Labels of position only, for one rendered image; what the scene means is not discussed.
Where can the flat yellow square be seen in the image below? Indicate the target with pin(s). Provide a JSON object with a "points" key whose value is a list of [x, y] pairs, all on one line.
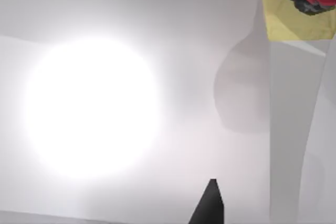
{"points": [[286, 22]]}

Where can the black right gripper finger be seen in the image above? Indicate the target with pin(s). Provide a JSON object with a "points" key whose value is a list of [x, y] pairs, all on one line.
{"points": [[211, 205]]}

